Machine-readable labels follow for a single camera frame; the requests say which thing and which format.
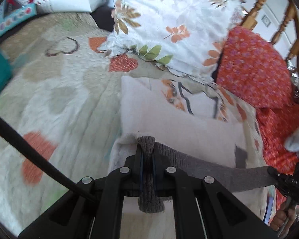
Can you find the red floral pillow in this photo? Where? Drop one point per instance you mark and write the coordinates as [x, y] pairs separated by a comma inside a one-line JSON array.
[[254, 71]]

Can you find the wooden bed headboard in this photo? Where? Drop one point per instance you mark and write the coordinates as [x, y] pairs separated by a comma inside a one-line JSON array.
[[276, 21]]

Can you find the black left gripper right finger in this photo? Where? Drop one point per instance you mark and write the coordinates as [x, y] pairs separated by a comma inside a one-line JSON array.
[[203, 208]]

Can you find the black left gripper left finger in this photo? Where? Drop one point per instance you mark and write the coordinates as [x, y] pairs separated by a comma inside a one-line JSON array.
[[98, 215]]

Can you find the white floral pillow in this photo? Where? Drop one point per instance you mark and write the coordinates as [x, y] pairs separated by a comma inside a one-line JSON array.
[[183, 35]]

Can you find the pale pink sweater grey trim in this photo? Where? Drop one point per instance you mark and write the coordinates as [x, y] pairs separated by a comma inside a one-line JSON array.
[[203, 121]]

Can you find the right hand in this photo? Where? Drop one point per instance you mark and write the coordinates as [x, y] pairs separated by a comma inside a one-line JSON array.
[[280, 217]]

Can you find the red floral blanket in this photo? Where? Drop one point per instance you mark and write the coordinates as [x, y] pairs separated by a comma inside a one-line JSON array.
[[276, 125]]

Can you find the light blue shapes box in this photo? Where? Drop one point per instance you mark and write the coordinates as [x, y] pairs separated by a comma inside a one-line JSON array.
[[16, 17]]

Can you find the heart patterned quilt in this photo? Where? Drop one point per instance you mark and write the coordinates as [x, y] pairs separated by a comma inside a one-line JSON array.
[[64, 99]]

